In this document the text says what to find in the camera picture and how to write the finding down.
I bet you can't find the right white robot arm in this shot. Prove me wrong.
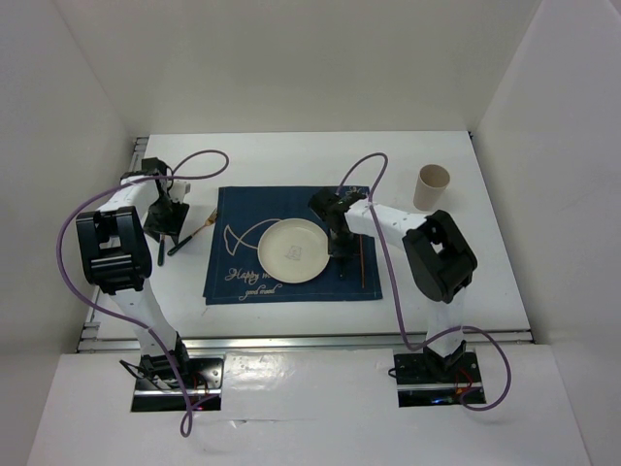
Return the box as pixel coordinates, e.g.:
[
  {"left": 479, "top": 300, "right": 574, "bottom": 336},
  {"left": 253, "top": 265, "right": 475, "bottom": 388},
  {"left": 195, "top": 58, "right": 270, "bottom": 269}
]
[{"left": 309, "top": 188, "right": 477, "bottom": 381}]

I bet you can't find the copper spoon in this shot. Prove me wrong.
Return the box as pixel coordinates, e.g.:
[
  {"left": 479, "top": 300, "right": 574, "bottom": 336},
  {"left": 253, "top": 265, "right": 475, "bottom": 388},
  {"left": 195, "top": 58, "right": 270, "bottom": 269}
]
[{"left": 358, "top": 235, "right": 366, "bottom": 289}]

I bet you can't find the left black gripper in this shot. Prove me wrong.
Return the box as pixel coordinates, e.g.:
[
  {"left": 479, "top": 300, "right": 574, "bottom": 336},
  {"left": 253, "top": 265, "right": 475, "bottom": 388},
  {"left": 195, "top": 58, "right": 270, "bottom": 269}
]
[{"left": 143, "top": 196, "right": 189, "bottom": 245}]

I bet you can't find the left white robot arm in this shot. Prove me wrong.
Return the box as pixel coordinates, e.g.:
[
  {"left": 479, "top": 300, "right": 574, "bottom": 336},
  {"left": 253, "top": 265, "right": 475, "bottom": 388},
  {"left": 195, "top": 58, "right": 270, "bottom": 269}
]
[{"left": 76, "top": 158, "right": 193, "bottom": 389}]

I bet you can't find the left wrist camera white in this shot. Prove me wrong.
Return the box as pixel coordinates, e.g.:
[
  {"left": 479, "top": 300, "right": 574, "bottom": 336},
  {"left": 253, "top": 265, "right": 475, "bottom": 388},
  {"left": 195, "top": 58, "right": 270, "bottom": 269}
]
[{"left": 169, "top": 181, "right": 191, "bottom": 203}]

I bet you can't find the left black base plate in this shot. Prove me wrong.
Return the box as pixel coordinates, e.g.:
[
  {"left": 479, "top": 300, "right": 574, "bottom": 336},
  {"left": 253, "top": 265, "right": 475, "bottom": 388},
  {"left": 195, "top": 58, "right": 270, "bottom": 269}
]
[{"left": 120, "top": 356, "right": 224, "bottom": 413}]

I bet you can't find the gold fork green handle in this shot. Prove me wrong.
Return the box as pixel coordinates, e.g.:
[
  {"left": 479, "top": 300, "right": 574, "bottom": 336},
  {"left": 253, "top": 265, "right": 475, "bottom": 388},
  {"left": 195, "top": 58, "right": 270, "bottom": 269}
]
[
  {"left": 156, "top": 234, "right": 166, "bottom": 267},
  {"left": 167, "top": 209, "right": 217, "bottom": 256}
]

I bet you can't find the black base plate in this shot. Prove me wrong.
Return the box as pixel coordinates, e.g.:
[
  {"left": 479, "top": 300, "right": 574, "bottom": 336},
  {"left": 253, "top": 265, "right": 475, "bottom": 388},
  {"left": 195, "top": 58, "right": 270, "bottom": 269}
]
[
  {"left": 120, "top": 356, "right": 224, "bottom": 413},
  {"left": 388, "top": 351, "right": 486, "bottom": 408}
]

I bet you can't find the aluminium rail front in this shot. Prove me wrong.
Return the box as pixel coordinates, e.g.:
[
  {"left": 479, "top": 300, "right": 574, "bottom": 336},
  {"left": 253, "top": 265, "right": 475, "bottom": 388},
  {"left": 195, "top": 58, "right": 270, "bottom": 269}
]
[{"left": 77, "top": 329, "right": 535, "bottom": 355}]

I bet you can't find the beige paper cup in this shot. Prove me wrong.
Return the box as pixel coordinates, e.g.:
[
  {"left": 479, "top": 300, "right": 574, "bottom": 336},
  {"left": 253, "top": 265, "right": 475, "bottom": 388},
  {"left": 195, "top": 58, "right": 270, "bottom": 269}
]
[{"left": 413, "top": 164, "right": 450, "bottom": 211}]

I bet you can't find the cream round plate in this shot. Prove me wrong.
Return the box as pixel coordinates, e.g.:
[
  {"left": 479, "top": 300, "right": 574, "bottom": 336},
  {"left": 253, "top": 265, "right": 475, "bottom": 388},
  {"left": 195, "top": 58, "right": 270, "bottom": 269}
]
[{"left": 257, "top": 218, "right": 330, "bottom": 284}]

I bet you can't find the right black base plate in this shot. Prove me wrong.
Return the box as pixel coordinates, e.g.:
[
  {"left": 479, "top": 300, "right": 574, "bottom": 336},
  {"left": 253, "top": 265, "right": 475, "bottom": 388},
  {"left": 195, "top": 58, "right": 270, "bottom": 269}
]
[{"left": 388, "top": 351, "right": 486, "bottom": 408}]

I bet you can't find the gold knife green handle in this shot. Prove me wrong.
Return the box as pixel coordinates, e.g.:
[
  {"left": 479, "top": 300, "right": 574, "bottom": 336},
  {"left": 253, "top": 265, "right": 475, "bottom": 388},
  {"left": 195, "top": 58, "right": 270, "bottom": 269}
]
[{"left": 338, "top": 258, "right": 347, "bottom": 281}]

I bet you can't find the dark blue cloth placemat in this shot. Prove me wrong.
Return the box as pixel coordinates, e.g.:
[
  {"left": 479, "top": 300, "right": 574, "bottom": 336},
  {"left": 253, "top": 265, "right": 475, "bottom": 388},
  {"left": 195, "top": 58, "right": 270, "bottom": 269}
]
[{"left": 204, "top": 186, "right": 382, "bottom": 305}]

